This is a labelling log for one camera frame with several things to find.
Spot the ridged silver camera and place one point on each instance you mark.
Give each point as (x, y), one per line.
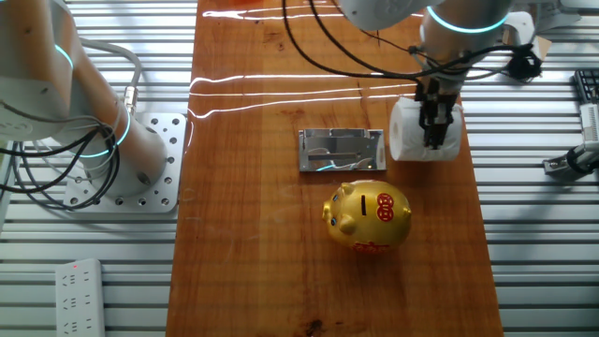
(590, 122)

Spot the brown cardboard piece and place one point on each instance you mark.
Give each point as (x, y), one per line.
(543, 48)

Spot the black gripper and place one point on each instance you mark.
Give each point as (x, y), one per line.
(437, 96)

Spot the white paper roll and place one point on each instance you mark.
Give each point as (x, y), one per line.
(407, 136)

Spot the golden piggy bank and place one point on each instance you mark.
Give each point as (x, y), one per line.
(365, 220)

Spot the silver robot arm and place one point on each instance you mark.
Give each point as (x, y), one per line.
(37, 70)

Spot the wrist camera with silver bracket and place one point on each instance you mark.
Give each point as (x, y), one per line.
(519, 30)

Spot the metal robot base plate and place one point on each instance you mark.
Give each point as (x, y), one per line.
(168, 187)

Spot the wooden board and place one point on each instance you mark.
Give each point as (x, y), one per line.
(257, 234)

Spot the mirror steel roll holder shelf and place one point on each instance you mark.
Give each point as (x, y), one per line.
(341, 150)

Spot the black keyboard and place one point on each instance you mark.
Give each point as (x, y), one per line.
(587, 85)

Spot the small silver camera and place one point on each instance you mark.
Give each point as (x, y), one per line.
(580, 159)

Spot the white power strip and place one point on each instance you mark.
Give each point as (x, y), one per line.
(79, 299)

